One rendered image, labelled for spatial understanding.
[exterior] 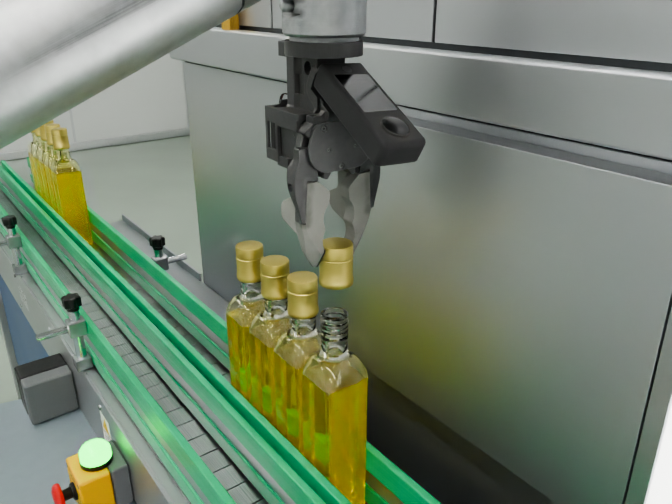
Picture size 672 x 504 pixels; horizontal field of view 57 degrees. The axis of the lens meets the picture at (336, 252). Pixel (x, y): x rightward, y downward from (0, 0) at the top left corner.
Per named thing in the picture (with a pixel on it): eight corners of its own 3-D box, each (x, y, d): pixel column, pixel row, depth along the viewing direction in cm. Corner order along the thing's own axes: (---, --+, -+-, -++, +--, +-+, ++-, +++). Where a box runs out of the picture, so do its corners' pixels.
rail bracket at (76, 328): (96, 371, 102) (83, 298, 97) (48, 387, 98) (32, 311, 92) (88, 360, 105) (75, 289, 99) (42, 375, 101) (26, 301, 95)
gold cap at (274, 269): (296, 295, 74) (295, 261, 72) (271, 303, 72) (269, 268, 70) (280, 284, 76) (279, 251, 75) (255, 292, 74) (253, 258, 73)
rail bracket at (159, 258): (193, 294, 127) (187, 233, 122) (161, 304, 123) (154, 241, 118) (185, 287, 130) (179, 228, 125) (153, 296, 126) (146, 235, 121)
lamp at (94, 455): (117, 463, 89) (114, 446, 88) (85, 476, 87) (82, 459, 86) (107, 446, 93) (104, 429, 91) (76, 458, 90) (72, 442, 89)
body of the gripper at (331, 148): (326, 154, 66) (326, 35, 62) (377, 172, 60) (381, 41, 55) (264, 164, 62) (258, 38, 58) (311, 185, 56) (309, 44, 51)
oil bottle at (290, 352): (338, 480, 79) (338, 333, 70) (301, 500, 75) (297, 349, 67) (312, 455, 83) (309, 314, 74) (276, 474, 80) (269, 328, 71)
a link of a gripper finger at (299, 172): (320, 218, 61) (332, 130, 59) (331, 223, 60) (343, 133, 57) (279, 220, 59) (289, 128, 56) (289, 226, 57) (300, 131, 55)
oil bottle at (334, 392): (367, 507, 74) (371, 354, 66) (329, 530, 71) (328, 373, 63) (339, 480, 79) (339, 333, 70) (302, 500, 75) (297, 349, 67)
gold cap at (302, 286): (325, 313, 70) (324, 277, 68) (298, 322, 68) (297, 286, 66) (307, 301, 72) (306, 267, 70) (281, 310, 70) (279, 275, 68)
